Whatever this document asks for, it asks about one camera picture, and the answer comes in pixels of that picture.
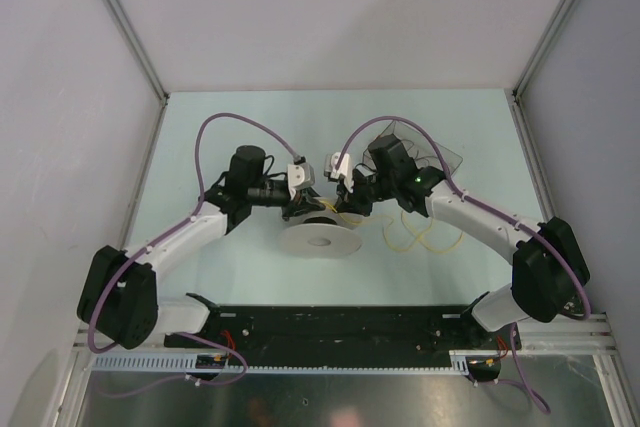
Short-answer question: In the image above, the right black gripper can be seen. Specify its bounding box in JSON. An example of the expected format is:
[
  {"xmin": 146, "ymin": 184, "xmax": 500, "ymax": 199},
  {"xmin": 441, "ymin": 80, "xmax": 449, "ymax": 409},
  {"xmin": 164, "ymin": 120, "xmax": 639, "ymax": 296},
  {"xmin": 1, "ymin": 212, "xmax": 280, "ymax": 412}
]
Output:
[{"xmin": 334, "ymin": 166, "xmax": 397, "ymax": 216}]

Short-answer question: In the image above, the white plastic spool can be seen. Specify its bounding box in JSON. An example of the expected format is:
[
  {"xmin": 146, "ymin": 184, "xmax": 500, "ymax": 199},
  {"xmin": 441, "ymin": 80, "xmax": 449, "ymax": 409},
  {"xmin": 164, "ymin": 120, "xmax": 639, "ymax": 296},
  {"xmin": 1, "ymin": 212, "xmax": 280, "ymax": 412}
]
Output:
[{"xmin": 278, "ymin": 211, "xmax": 363, "ymax": 259}]

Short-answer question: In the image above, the yellow cable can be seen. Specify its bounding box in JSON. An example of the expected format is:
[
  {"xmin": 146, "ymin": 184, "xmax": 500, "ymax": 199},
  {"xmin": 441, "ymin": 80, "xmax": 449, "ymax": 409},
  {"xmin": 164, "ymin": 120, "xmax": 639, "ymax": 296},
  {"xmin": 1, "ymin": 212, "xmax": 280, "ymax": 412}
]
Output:
[{"xmin": 322, "ymin": 199, "xmax": 464, "ymax": 254}]

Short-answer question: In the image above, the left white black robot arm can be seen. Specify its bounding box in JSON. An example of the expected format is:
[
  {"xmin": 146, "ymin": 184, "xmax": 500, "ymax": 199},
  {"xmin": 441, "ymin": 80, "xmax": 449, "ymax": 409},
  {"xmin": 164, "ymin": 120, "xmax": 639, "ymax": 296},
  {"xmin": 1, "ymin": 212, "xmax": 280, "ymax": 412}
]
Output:
[{"xmin": 77, "ymin": 146, "xmax": 322, "ymax": 349}]

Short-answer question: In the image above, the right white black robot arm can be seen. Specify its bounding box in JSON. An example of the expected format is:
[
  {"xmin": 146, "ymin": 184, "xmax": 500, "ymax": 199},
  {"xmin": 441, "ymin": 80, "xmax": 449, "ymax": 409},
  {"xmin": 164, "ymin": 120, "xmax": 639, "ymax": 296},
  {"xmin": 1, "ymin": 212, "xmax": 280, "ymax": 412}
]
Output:
[{"xmin": 325, "ymin": 135, "xmax": 591, "ymax": 348}]

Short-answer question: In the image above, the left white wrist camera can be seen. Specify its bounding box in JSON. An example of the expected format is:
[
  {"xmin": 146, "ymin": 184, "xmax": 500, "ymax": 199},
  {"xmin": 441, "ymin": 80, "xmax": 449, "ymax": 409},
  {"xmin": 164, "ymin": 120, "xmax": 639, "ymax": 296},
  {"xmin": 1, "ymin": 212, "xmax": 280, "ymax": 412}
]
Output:
[{"xmin": 286, "ymin": 156, "xmax": 315, "ymax": 197}]

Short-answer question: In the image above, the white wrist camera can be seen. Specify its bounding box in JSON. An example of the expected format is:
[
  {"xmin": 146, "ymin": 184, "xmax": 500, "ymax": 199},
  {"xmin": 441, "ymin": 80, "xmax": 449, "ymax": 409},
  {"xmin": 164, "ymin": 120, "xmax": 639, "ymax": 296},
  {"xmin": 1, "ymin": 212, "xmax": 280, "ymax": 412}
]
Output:
[
  {"xmin": 324, "ymin": 152, "xmax": 353, "ymax": 186},
  {"xmin": 286, "ymin": 156, "xmax": 315, "ymax": 197}
]

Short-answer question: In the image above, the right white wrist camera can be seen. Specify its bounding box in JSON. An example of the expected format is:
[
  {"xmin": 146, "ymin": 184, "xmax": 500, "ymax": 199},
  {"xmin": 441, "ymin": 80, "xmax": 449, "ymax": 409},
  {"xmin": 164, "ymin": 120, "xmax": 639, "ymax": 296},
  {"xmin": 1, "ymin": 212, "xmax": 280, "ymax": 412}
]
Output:
[{"xmin": 324, "ymin": 152, "xmax": 353, "ymax": 186}]

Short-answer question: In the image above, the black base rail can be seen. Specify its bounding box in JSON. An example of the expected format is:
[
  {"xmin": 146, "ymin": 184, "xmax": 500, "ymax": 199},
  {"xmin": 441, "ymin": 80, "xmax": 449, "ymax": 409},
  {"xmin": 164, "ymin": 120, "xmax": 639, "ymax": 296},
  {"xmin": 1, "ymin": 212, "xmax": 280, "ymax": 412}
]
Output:
[{"xmin": 164, "ymin": 305, "xmax": 519, "ymax": 369}]

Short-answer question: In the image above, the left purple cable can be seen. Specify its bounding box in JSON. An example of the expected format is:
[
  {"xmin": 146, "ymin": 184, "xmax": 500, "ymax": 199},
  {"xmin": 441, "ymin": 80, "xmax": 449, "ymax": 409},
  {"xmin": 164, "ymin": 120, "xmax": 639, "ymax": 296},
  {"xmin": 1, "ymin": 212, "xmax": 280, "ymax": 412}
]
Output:
[{"xmin": 87, "ymin": 112, "xmax": 304, "ymax": 398}]

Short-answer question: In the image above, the white slotted cable duct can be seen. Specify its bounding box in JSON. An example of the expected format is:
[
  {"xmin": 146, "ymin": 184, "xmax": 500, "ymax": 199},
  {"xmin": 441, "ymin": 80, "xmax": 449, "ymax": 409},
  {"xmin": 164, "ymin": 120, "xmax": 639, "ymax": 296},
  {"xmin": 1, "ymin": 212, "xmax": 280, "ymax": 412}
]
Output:
[{"xmin": 92, "ymin": 349, "xmax": 474, "ymax": 376}]

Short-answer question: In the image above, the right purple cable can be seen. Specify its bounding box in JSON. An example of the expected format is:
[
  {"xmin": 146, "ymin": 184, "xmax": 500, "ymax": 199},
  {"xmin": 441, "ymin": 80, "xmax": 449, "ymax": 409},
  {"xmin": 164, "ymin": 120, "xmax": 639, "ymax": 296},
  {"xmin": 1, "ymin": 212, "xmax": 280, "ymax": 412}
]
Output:
[{"xmin": 334, "ymin": 115, "xmax": 591, "ymax": 414}]

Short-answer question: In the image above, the right aluminium frame post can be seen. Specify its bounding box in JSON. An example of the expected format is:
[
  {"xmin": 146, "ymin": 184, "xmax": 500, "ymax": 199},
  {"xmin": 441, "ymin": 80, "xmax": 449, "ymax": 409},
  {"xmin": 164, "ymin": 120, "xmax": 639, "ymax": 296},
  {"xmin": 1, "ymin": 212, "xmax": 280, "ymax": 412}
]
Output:
[{"xmin": 507, "ymin": 0, "xmax": 604, "ymax": 103}]

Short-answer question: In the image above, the aluminium frame post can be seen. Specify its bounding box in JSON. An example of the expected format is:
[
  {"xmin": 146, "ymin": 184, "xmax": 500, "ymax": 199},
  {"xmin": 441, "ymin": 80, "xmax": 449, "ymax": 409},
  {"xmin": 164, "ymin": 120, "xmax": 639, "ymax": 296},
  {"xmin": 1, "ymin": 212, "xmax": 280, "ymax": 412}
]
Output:
[
  {"xmin": 507, "ymin": 0, "xmax": 604, "ymax": 103},
  {"xmin": 77, "ymin": 0, "xmax": 169, "ymax": 103}
]

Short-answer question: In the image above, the left aluminium frame post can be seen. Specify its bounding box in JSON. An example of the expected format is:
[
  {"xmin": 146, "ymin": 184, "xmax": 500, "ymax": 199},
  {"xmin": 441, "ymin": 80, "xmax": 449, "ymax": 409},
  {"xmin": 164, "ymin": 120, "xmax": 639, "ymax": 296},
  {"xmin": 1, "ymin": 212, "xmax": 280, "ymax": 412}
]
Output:
[{"xmin": 77, "ymin": 0, "xmax": 169, "ymax": 103}]

